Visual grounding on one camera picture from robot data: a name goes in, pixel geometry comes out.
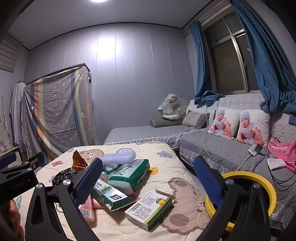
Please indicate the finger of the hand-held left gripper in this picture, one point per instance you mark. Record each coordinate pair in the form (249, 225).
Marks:
(7, 160)
(32, 161)

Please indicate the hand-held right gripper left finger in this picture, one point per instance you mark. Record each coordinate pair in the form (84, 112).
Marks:
(89, 180)

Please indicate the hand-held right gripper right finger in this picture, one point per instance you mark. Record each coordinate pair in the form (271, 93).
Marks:
(207, 178)

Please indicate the orange snack wrapper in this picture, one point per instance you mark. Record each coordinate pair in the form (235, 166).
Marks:
(78, 161)

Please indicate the green white tissue pack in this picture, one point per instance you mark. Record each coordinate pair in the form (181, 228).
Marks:
(113, 169)
(129, 178)

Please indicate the black crinkled wrapper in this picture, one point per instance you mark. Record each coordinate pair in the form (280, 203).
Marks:
(62, 176)

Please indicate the green white toothpaste box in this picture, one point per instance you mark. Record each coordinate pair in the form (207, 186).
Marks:
(111, 197)

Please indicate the pink tube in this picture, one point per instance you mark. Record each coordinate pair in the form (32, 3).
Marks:
(86, 212)

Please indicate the white bubble wrap piece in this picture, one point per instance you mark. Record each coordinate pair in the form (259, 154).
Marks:
(120, 157)

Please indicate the yellow round bin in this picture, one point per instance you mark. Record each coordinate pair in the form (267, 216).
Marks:
(266, 183)

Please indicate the white green medicine box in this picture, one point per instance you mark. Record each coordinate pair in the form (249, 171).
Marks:
(148, 208)

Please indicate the person's left hand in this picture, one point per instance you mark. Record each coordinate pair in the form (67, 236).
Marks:
(15, 215)

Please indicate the grey quilted sofa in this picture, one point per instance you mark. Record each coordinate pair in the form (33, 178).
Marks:
(219, 153)

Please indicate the bear print blanket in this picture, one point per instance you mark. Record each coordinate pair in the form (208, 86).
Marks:
(166, 162)

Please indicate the white power strip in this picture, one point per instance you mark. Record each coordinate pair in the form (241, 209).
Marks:
(253, 150)

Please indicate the white hanging cloth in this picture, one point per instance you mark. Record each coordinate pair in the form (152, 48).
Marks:
(16, 104)

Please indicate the baby print pillow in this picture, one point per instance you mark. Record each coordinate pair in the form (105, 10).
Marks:
(222, 122)
(249, 129)

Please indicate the grey cushion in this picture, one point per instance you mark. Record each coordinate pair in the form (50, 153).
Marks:
(195, 120)

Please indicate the striped cloth covered wardrobe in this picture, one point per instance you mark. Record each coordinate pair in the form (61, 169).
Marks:
(60, 104)

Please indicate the white adapter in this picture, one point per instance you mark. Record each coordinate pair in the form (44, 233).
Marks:
(276, 163)

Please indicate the grey bolster pillow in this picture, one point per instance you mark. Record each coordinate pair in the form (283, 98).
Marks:
(159, 121)

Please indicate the plastic wrapped tiger plush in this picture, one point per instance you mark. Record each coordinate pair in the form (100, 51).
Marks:
(173, 109)

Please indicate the pink cloth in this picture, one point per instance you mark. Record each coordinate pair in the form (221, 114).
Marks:
(284, 150)

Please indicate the window blind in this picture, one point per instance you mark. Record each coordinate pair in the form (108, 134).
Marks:
(9, 55)

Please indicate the window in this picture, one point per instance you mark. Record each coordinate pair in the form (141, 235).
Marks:
(226, 64)

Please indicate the blue curtain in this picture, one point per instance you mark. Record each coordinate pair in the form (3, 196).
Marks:
(201, 58)
(266, 69)

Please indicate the curtain rod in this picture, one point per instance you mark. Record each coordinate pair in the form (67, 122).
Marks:
(217, 12)

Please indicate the ceiling lamp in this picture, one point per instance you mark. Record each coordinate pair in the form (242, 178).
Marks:
(99, 1)

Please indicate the cartoon wall poster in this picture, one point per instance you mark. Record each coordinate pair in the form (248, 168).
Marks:
(4, 139)

